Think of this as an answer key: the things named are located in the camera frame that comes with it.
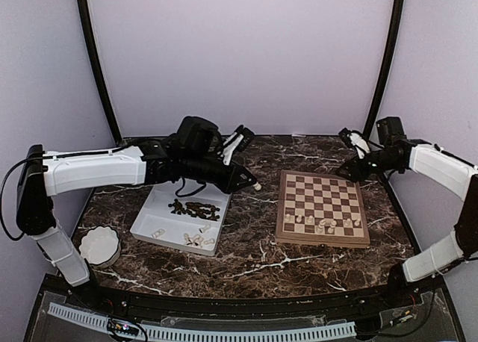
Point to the white divided plastic tray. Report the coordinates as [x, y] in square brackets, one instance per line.
[156, 214]

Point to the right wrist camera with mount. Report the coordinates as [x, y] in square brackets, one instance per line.
[354, 140]

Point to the black left frame post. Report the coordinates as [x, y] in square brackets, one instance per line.
[96, 67]

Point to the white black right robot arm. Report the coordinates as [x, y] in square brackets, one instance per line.
[440, 173]

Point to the black right frame post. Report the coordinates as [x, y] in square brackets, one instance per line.
[385, 68]

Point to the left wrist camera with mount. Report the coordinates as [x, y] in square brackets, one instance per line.
[236, 142]

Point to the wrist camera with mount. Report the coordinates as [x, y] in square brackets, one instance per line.
[236, 142]
[354, 140]

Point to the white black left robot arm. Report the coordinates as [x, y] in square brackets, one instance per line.
[196, 151]

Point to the wooden chess board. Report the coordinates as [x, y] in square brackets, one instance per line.
[323, 196]

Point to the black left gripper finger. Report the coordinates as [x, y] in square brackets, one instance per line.
[247, 178]
[242, 184]

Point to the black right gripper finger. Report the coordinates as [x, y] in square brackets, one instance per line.
[350, 165]
[357, 175]

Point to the white slotted cable duct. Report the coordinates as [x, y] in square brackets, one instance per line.
[197, 330]

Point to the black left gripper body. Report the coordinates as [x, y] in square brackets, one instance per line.
[196, 169]

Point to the black frame post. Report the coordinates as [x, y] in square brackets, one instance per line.
[385, 68]
[96, 67]

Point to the cream white chess queen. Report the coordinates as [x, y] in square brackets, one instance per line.
[331, 227]

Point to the dark brown chess piece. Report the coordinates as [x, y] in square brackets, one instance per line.
[178, 207]
[203, 211]

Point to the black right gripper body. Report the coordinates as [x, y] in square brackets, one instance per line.
[383, 164]

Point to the white scalloped ceramic bowl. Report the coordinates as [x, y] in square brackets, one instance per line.
[100, 247]

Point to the black curved front rail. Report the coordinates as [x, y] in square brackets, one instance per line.
[358, 304]

